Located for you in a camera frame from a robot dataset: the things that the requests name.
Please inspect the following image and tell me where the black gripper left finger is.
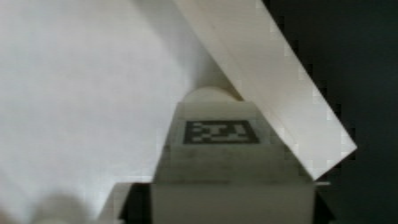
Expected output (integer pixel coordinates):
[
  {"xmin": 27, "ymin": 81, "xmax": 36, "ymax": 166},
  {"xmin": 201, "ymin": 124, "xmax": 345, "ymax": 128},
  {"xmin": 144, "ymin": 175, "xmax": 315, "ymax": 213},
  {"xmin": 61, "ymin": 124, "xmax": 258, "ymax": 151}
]
[{"xmin": 98, "ymin": 182, "xmax": 153, "ymax": 224}]

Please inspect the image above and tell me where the white table leg with tag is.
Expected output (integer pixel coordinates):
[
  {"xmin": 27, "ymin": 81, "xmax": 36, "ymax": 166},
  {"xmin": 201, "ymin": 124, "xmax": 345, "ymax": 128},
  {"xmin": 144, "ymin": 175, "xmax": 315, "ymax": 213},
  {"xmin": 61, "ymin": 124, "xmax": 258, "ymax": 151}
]
[{"xmin": 151, "ymin": 87, "xmax": 315, "ymax": 224}]

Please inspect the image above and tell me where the white square tabletop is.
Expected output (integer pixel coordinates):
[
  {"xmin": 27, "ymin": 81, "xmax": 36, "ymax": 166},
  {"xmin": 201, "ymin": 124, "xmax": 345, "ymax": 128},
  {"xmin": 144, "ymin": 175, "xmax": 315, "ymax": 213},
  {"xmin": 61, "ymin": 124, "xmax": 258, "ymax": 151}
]
[{"xmin": 0, "ymin": 0, "xmax": 357, "ymax": 224}]

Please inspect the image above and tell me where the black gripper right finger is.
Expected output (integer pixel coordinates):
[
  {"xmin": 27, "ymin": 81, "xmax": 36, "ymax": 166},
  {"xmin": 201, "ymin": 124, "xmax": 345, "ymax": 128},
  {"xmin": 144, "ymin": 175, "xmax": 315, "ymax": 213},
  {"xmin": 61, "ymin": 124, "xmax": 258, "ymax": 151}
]
[{"xmin": 313, "ymin": 181, "xmax": 336, "ymax": 224}]

